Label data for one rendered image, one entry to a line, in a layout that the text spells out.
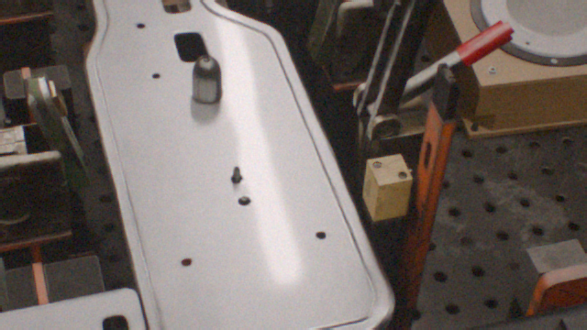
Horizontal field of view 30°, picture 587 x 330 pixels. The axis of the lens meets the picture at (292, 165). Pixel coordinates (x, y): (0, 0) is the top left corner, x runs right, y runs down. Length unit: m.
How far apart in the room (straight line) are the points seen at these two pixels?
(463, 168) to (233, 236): 0.57
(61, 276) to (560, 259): 0.47
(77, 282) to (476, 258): 0.59
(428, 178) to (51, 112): 0.35
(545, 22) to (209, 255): 0.72
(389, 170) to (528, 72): 0.56
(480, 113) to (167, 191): 0.60
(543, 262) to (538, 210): 0.71
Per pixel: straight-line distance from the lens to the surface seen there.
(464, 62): 1.07
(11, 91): 1.22
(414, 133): 1.08
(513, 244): 1.47
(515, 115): 1.59
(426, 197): 1.02
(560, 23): 1.58
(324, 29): 1.22
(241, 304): 1.00
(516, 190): 1.54
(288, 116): 1.16
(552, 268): 0.81
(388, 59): 1.05
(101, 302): 1.01
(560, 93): 1.59
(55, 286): 1.05
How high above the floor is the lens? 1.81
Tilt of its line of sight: 47 degrees down
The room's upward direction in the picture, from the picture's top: 4 degrees clockwise
